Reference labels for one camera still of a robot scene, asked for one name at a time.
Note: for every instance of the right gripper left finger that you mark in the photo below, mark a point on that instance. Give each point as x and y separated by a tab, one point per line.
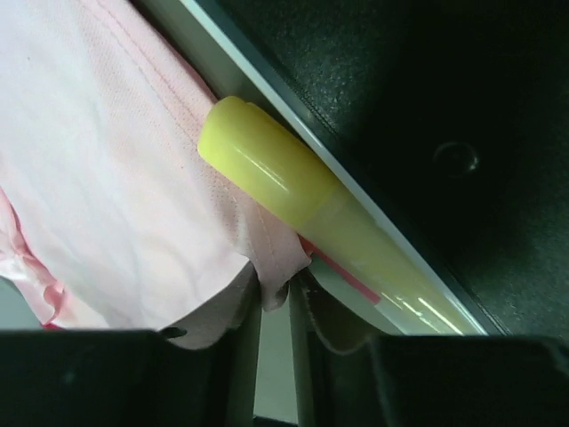
132	377

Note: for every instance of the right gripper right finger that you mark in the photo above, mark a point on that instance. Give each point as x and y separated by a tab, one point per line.
349	373

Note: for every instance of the pink t shirt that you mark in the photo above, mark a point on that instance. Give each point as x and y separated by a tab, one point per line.
109	216

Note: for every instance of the yellow highlighter pen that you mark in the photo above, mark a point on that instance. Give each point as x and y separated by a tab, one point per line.
282	174

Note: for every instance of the black side mat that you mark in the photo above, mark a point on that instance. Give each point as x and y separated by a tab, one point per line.
447	119

